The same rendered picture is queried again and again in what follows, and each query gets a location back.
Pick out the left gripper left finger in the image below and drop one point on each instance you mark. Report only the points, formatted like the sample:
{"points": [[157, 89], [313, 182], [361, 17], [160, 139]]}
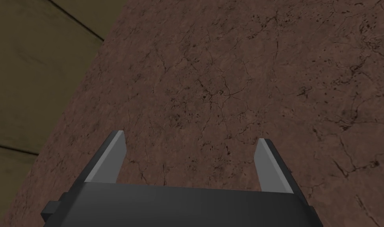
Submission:
{"points": [[109, 160]]}

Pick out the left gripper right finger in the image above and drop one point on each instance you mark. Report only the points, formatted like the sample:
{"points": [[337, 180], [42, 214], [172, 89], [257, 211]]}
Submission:
{"points": [[271, 170]]}

